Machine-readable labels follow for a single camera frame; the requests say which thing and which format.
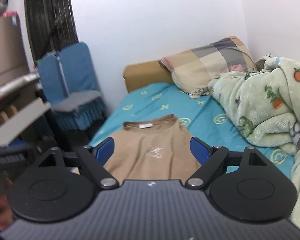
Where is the tan brown t-shirt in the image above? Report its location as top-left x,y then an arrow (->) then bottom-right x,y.
92,114 -> 201,184

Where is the turquoise patterned bed sheet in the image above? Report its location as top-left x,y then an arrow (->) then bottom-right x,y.
88,82 -> 296,178

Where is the grey seat cushion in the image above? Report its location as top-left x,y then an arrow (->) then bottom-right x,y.
52,90 -> 102,113

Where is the blue covered chair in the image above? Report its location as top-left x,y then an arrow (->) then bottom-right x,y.
37,42 -> 106,131

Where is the plaid beige grey pillow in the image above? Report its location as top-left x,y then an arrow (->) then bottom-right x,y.
159,36 -> 256,98

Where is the green cartoon fleece blanket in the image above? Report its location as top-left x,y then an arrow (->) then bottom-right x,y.
207,57 -> 300,228

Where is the dark wooden table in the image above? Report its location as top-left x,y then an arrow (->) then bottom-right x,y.
0,73 -> 56,181

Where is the brown cardboard box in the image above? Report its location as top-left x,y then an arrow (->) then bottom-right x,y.
0,15 -> 29,87

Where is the dark window door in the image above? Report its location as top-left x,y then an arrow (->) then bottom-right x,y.
24,0 -> 78,62

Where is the pink box lid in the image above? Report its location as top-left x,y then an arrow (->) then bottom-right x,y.
1,11 -> 18,25

